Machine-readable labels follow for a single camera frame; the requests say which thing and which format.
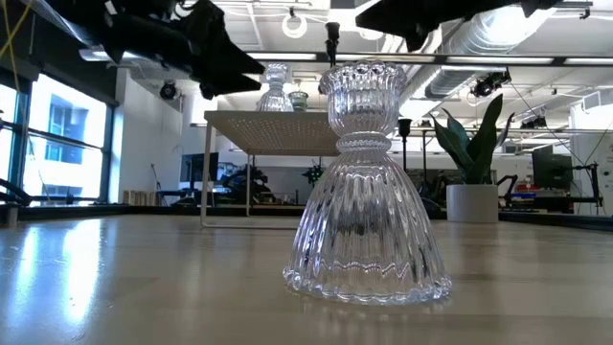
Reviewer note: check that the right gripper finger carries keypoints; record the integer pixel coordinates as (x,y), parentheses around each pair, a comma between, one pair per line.
(392,16)

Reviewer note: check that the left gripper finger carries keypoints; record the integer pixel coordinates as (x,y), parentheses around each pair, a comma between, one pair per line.
(225,88)
(220,52)

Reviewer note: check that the clear glass candle holder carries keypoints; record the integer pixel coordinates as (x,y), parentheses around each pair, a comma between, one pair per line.
(366,215)
(275,98)

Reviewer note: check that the green glass candle holder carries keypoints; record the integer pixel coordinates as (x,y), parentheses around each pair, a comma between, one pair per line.
(299,101)

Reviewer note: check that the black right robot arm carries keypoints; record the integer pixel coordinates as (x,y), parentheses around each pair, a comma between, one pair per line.
(536,6)

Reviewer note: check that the white perforated shelf riser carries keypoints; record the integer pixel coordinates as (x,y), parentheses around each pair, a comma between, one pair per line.
(268,131)

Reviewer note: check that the overhead light bar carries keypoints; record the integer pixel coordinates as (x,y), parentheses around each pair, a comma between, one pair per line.
(287,56)

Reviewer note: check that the black computer monitor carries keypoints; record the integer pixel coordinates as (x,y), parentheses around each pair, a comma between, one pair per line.
(551,167)
(198,167)

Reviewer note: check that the green snake plant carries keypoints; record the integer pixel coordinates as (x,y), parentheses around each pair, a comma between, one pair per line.
(479,148)

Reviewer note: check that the wooden pallet boards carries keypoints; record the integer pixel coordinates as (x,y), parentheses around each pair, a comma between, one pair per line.
(134,197)

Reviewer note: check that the white plant pot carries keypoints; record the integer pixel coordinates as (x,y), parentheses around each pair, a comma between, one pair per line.
(471,203)

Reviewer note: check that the silver ceiling ventilation duct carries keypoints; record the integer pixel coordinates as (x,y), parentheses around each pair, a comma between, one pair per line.
(479,43)

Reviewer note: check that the black ceiling camera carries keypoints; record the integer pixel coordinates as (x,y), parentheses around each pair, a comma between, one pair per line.
(168,90)

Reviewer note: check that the black camera on mount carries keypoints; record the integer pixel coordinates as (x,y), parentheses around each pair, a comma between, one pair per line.
(488,84)

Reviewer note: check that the black aluminium table frame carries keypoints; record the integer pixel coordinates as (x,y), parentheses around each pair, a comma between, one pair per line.
(110,210)

